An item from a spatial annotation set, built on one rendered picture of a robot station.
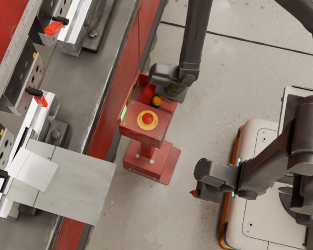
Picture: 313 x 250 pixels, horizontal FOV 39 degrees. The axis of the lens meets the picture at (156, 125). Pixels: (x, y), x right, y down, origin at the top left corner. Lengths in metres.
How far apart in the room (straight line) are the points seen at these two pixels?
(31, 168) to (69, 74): 0.37
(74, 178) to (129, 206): 1.01
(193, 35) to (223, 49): 1.38
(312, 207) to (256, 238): 1.03
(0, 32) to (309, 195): 0.71
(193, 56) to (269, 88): 1.31
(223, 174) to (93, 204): 0.39
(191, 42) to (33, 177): 0.57
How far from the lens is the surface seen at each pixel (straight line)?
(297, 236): 2.06
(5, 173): 1.02
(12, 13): 0.94
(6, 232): 1.41
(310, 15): 1.14
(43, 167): 1.27
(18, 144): 1.31
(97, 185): 1.24
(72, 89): 1.47
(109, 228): 2.23
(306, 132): 0.67
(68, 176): 1.26
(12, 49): 0.98
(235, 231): 1.99
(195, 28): 1.14
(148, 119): 1.48
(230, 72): 2.48
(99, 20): 1.53
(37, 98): 1.10
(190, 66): 1.25
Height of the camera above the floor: 2.22
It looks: 73 degrees down
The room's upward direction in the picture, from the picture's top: 6 degrees clockwise
